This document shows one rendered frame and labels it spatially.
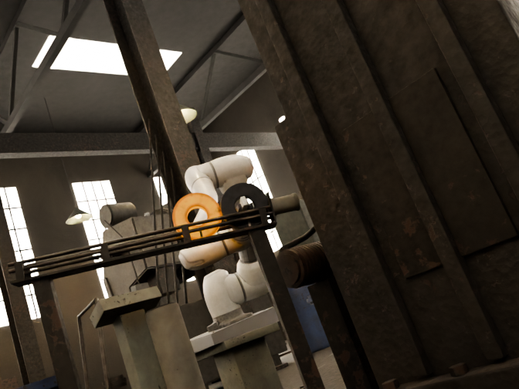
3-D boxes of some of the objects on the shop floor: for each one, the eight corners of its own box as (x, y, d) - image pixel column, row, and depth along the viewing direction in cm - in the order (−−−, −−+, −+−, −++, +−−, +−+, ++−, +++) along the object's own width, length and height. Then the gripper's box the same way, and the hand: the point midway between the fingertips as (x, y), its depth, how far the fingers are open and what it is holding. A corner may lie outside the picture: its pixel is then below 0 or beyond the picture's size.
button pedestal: (215, 453, 184) (161, 283, 199) (155, 485, 167) (101, 297, 182) (190, 457, 194) (140, 295, 210) (132, 488, 178) (83, 309, 193)
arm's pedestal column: (206, 427, 261) (187, 365, 268) (269, 397, 285) (250, 341, 292) (247, 421, 230) (223, 350, 238) (314, 388, 254) (290, 325, 262)
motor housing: (401, 390, 168) (336, 234, 181) (360, 417, 153) (293, 243, 166) (370, 397, 177) (310, 247, 190) (328, 422, 161) (266, 257, 175)
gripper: (262, 228, 191) (267, 204, 169) (227, 240, 189) (228, 218, 167) (255, 209, 193) (259, 184, 171) (220, 221, 191) (220, 196, 169)
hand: (243, 204), depth 172 cm, fingers closed
